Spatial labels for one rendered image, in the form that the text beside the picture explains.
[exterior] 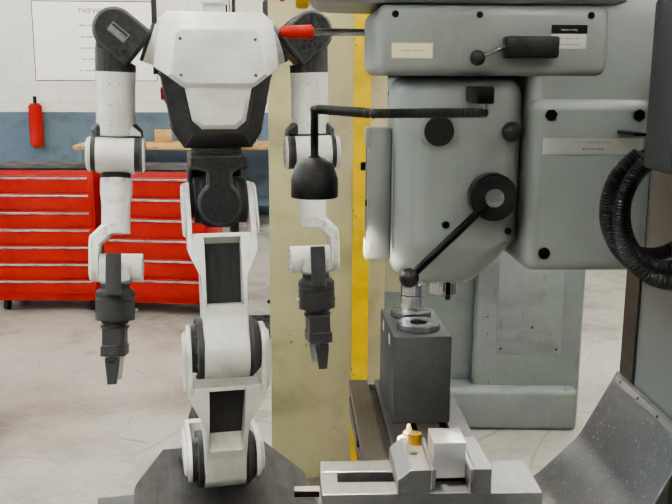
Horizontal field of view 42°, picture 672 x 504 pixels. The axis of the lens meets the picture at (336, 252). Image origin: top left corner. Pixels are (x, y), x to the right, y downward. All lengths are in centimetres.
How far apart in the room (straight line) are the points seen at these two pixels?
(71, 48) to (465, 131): 952
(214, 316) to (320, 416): 143
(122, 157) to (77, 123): 867
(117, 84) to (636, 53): 115
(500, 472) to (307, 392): 189
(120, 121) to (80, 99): 864
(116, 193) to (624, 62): 117
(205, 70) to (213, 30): 9
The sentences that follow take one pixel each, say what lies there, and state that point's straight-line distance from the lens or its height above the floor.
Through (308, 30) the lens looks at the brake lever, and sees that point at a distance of 147.
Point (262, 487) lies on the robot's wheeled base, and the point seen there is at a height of 57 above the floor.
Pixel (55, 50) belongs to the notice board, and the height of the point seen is 190.
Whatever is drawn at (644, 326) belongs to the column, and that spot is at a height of 120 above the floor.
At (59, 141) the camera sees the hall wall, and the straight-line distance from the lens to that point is 1075.
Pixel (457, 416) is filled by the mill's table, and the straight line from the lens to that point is 189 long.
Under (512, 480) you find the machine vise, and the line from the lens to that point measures 148.
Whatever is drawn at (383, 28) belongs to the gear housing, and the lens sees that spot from 127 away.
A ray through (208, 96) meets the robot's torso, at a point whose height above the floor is 158.
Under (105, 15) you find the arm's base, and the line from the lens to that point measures 202.
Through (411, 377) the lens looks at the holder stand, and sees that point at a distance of 181.
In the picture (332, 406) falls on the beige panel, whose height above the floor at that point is 41.
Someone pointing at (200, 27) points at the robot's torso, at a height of 173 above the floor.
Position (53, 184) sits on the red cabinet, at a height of 90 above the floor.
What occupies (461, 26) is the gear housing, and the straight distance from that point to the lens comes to 129.
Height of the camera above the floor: 163
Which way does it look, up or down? 11 degrees down
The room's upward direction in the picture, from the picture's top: straight up
